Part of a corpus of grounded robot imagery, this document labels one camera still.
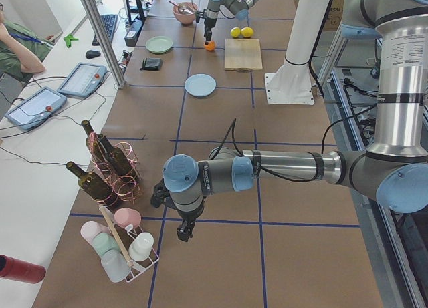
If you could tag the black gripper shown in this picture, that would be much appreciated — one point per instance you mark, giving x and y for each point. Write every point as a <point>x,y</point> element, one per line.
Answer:
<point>190,218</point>
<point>210,23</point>

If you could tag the orange fruit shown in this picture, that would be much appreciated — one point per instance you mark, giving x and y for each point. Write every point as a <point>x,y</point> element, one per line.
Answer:
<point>210,45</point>

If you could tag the light blue plate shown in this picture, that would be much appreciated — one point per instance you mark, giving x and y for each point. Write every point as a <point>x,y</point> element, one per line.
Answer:
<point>200,85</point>

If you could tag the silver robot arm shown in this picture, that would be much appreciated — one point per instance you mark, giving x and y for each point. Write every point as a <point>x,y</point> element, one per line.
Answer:
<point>239,8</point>
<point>391,171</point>

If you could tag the light green plate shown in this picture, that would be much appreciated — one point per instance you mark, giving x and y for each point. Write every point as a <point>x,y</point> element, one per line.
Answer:
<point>159,44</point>

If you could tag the yellow lemon far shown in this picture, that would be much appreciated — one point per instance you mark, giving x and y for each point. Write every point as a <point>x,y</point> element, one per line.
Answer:
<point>235,32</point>

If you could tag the metal scoop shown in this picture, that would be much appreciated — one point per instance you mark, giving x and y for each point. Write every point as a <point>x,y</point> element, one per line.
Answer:
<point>181,8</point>

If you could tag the pink bowl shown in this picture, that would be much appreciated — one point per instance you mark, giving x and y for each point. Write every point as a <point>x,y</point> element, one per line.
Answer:
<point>184,18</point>

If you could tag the yellow lemon near board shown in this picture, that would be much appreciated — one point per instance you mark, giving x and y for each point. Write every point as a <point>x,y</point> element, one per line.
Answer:
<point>247,32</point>

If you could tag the bamboo cutting board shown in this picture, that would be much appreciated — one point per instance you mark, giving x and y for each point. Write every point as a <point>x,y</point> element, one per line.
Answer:
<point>243,55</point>

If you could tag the white cup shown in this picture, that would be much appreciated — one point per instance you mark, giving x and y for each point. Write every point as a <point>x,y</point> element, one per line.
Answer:
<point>141,247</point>

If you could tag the grey folded cloth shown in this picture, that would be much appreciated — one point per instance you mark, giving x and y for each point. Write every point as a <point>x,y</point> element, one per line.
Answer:
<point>151,64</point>

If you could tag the black computer box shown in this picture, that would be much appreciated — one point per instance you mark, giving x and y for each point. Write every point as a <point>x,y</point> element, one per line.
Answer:
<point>133,33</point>

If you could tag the pale grey cup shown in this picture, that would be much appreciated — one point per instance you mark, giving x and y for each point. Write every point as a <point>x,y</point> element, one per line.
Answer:
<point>115,265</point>

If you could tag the mint green cup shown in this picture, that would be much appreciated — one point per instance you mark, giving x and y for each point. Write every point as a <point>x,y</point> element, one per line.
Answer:
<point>104,242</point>

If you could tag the light pink cup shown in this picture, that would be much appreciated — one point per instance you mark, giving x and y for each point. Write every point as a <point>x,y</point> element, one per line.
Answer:
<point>91,229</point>

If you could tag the black keyboard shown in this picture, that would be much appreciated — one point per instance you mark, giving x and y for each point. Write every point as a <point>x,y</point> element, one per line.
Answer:
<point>109,22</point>

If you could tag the dark wine bottle middle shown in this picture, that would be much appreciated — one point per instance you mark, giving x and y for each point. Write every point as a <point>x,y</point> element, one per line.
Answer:
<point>117,159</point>

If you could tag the dark wine bottle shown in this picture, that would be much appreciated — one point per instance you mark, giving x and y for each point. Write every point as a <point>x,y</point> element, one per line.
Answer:
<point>93,185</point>
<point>92,142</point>
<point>117,159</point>

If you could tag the dark wine bottle front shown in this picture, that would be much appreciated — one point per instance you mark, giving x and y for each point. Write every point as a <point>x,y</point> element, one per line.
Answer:
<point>93,185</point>

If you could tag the black computer mouse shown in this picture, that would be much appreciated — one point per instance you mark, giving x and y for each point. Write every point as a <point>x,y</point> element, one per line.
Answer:
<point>91,54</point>

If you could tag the dark wine bottle back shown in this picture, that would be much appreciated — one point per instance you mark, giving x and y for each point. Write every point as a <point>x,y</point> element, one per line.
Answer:
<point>92,142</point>

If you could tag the teach pendant far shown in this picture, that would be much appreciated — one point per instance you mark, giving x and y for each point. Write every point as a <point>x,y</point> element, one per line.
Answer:
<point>83,80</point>

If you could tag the teach pendant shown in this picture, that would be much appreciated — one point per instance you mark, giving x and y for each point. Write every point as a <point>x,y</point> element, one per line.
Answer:
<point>36,109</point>
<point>83,80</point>

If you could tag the green clamp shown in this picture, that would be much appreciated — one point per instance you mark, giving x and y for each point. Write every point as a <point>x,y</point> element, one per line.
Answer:
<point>69,39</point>

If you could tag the red cylinder bottle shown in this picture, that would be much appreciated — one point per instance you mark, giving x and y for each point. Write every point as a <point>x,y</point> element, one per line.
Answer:
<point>18,270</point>

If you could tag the teach pendant near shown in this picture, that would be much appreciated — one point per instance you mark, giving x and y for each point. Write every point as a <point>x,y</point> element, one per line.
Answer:
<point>36,109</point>

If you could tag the person in green shirt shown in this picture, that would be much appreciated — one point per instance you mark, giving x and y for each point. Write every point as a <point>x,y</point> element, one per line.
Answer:
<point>22,51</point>

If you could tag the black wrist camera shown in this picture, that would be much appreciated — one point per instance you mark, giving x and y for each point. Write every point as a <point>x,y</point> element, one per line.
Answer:
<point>199,16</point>
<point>160,196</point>

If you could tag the white wire cup rack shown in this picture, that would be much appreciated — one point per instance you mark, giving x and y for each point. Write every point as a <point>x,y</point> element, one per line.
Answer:
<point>137,268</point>

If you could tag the copper wire bottle rack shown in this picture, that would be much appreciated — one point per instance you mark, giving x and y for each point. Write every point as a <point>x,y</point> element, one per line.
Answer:
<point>126,186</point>

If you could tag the white camera pole base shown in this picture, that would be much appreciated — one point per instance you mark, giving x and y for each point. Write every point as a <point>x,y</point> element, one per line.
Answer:
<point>291,84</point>

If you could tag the aluminium frame post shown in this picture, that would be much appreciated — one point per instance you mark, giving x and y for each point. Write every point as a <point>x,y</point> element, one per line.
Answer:
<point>92,12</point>

